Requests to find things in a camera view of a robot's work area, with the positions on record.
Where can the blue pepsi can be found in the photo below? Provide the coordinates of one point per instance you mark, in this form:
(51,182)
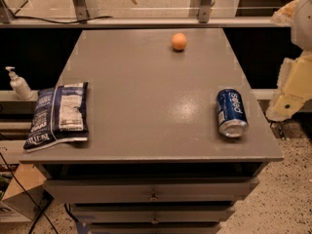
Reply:
(232,119)

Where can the grey metal frame post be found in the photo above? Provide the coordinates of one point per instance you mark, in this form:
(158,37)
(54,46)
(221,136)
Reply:
(204,10)
(81,11)

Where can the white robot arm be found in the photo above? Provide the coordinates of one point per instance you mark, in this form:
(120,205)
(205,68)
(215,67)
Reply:
(301,30)

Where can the grey drawer cabinet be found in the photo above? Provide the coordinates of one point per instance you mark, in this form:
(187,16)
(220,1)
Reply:
(155,161)

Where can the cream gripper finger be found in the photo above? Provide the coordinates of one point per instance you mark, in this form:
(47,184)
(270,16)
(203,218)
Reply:
(285,15)
(294,88)

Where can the blue chip bag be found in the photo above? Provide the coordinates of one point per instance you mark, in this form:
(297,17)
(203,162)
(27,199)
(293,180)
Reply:
(59,116)

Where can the orange fruit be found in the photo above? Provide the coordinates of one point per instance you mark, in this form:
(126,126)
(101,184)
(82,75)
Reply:
(179,42)

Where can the cardboard box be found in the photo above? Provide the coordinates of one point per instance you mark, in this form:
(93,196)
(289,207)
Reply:
(24,193)

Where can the white pump soap bottle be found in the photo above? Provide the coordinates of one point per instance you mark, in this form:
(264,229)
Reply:
(19,85)

